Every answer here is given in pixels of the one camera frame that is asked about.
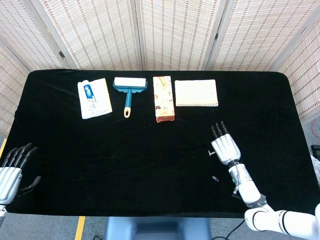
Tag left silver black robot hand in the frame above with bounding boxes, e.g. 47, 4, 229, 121
0, 142, 42, 205

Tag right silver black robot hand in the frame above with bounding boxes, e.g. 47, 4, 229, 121
210, 120, 242, 166

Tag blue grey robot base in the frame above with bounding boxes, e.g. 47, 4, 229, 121
104, 216, 212, 240

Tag yellow floor tape strip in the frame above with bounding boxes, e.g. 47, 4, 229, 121
0, 137, 8, 159
74, 216, 87, 240

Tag cream spiral notebook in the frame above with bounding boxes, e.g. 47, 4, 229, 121
174, 79, 219, 108

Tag orange snack box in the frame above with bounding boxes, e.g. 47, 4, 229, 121
152, 75, 176, 124

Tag woven folding screen panel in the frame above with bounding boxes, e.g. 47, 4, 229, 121
29, 0, 143, 71
134, 0, 228, 71
203, 0, 320, 72
0, 0, 76, 72
273, 17, 320, 123
0, 42, 31, 137

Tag black velvet tablecloth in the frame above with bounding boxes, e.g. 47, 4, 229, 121
0, 69, 317, 220

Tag teal lint roller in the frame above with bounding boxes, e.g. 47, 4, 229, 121
112, 76, 149, 119

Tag white blue toothpaste tube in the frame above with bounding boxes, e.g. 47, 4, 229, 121
77, 79, 101, 117

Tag red floor cable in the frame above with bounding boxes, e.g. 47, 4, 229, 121
310, 117, 320, 139

